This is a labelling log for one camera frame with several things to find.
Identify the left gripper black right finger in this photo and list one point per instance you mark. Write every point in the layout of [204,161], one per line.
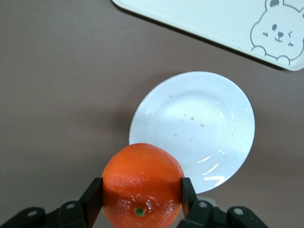
[190,202]

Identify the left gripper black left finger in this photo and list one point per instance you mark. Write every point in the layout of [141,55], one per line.
[90,202]

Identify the orange fruit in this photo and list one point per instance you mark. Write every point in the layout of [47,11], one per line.
[142,178]

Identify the white round plate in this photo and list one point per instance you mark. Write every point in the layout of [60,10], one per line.
[194,130]

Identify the cream tray with bear print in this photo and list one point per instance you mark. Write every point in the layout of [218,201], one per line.
[190,14]

